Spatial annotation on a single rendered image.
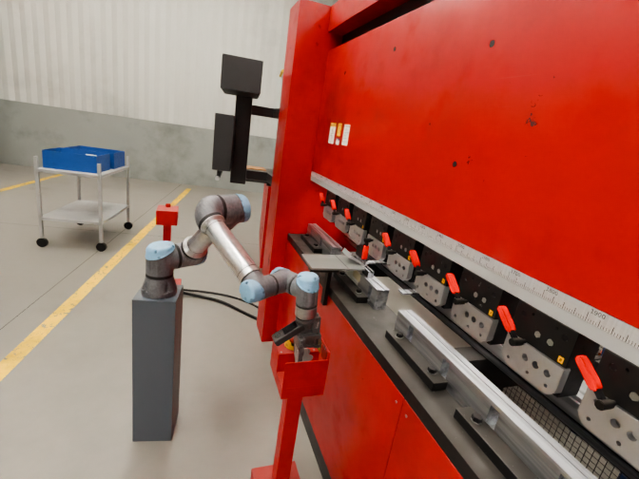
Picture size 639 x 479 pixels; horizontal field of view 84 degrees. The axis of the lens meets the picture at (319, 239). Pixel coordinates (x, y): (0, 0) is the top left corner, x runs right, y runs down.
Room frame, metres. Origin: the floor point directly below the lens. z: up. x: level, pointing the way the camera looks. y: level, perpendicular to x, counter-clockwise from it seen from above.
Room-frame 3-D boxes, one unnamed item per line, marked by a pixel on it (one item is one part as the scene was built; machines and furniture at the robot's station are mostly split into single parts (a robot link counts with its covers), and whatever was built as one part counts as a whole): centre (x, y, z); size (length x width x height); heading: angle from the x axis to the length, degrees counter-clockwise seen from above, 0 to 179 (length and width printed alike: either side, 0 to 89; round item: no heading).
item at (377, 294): (1.61, -0.24, 0.92); 0.39 x 0.06 x 0.10; 21
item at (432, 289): (1.12, -0.42, 1.18); 0.15 x 0.09 x 0.17; 21
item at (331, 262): (1.61, -0.08, 1.00); 0.26 x 0.18 x 0.01; 111
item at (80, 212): (3.98, 2.71, 0.47); 0.90 x 0.67 x 0.95; 12
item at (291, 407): (1.17, 0.01, 0.39); 0.06 x 0.06 x 0.54; 21
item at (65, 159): (3.81, 2.69, 0.92); 0.50 x 0.36 x 0.18; 102
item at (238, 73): (2.66, 0.70, 1.52); 0.51 x 0.25 x 0.85; 14
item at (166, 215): (2.86, 1.28, 0.41); 0.25 x 0.20 x 0.83; 111
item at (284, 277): (1.16, 0.10, 1.06); 0.11 x 0.11 x 0.08; 52
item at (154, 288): (1.47, 0.69, 0.82); 0.15 x 0.15 x 0.10
